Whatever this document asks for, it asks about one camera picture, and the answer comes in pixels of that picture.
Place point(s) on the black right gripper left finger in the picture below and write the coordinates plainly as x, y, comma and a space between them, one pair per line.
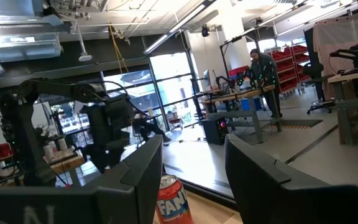
135, 186

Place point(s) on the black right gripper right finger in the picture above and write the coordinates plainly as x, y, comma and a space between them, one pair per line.
259, 186

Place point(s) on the red Fanta can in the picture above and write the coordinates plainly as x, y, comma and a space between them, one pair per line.
172, 205

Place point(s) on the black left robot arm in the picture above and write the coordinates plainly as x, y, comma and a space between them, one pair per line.
26, 140

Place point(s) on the person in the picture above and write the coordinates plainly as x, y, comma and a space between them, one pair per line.
264, 71
149, 127

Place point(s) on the white paper cup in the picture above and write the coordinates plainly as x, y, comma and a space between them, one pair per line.
62, 144
48, 152

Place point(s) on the small wooden side table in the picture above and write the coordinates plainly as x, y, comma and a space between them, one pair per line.
67, 161

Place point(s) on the white pendant lamp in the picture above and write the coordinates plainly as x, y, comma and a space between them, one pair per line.
85, 58

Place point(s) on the black PC tower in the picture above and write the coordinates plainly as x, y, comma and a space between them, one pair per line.
211, 132

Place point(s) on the dark hazard-striped floor mat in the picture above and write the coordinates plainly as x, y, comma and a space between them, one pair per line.
303, 123

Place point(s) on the blue storage bin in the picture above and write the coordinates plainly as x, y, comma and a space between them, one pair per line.
247, 104

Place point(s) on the long wooden workbench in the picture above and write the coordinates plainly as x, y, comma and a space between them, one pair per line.
244, 92

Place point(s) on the long ceiling light strip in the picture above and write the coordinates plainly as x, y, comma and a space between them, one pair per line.
166, 36

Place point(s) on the grey computer monitor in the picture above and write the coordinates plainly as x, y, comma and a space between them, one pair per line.
207, 80

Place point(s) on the wooden table grey legs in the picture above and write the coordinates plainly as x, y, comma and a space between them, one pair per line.
343, 118

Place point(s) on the robot arms with green lights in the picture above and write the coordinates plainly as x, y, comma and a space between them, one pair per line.
228, 81

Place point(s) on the red bin shelving rack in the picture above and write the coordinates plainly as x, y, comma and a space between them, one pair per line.
286, 67

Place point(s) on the black office chair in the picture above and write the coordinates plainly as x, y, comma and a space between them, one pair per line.
314, 70

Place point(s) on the pink fabric curtain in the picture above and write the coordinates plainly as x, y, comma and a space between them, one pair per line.
337, 31

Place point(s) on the silver ceiling duct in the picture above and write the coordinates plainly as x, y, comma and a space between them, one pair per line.
23, 46

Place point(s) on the black ceiling camera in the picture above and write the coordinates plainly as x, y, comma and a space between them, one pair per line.
205, 31

